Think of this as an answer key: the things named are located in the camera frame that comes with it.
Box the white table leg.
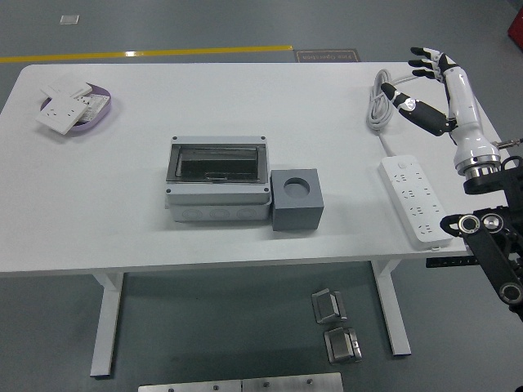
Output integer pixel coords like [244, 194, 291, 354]
[370, 261, 412, 356]
[89, 272, 125, 377]

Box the red object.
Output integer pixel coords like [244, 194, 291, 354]
[506, 7, 523, 42]

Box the steel plate with screws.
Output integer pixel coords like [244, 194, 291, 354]
[137, 379, 244, 392]
[241, 372, 344, 392]

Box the metal block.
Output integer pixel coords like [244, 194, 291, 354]
[323, 326, 364, 364]
[311, 287, 348, 325]

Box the grey junction box clear lid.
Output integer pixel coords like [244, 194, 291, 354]
[164, 135, 273, 224]

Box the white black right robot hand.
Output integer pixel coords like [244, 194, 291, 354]
[379, 46, 502, 175]

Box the purple oval tray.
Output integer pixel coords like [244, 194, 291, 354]
[39, 83, 114, 134]

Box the white left table leg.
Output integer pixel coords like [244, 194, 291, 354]
[89, 272, 125, 377]

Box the grey cube with round hole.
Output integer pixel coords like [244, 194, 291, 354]
[270, 167, 326, 233]

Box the white wall switch panel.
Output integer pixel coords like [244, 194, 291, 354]
[39, 78, 93, 99]

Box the white wall socket panel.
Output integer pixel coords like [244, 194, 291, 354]
[34, 92, 93, 136]

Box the white power cord with plug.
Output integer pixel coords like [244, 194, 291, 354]
[366, 68, 422, 158]

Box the black table control panel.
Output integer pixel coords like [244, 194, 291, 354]
[426, 255, 479, 269]

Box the yellow floor tape line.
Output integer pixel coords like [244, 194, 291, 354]
[0, 44, 294, 65]

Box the white power strip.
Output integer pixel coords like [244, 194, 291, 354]
[376, 154, 457, 252]

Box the white right table leg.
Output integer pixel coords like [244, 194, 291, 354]
[370, 261, 412, 356]

